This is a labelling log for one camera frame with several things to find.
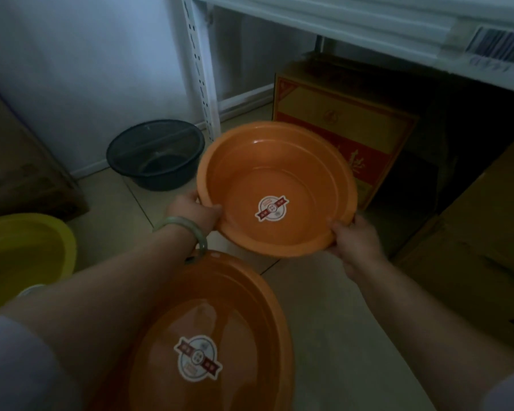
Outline person's left hand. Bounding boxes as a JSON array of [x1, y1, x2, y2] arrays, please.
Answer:
[[164, 190, 223, 238]]

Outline person's right hand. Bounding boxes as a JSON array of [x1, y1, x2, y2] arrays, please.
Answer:
[[328, 215, 388, 282]]

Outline orange plastic basin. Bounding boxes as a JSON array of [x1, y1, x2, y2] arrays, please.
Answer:
[[196, 121, 359, 258], [90, 250, 295, 411]]

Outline person's left forearm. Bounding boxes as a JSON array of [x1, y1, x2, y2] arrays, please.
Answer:
[[0, 224, 198, 394]]

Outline person's right forearm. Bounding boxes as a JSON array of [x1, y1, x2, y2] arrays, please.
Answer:
[[353, 259, 514, 411]]

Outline green jade bangle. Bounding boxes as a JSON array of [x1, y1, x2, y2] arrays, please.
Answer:
[[153, 216, 208, 259]]

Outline round basin sticker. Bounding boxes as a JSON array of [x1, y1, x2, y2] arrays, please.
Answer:
[[254, 194, 290, 223], [173, 335, 223, 381]]

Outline dark blue plastic basin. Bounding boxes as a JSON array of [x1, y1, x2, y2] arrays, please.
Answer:
[[106, 119, 205, 192]]

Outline red and yellow cardboard box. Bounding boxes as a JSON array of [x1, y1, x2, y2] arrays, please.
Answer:
[[273, 60, 420, 211]]

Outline brown cardboard box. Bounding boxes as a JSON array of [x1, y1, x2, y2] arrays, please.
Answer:
[[392, 137, 514, 351], [0, 83, 91, 223]]

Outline yellow plastic basin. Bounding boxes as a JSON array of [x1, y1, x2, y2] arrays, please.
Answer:
[[0, 213, 77, 315]]

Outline white metal shelf rack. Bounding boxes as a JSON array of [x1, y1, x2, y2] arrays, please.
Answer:
[[181, 0, 514, 132]]

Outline white barcode label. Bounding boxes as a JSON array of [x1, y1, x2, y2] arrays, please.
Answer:
[[467, 25, 514, 67]]

